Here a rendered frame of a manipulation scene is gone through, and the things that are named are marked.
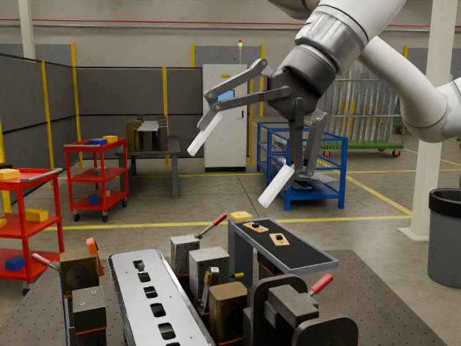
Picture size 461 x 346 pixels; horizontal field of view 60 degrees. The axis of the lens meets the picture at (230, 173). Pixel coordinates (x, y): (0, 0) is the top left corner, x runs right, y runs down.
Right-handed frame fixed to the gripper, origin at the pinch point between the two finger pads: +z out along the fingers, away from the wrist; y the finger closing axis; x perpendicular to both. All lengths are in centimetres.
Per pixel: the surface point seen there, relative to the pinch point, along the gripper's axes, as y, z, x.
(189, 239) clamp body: -26, 33, -75
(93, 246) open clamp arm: 0, 49, -69
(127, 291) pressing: -13, 49, -53
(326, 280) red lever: -40.4, 8.8, -21.2
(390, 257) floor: -259, -5, -256
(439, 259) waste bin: -252, -28, -203
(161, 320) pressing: -20, 43, -36
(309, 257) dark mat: -40, 8, -32
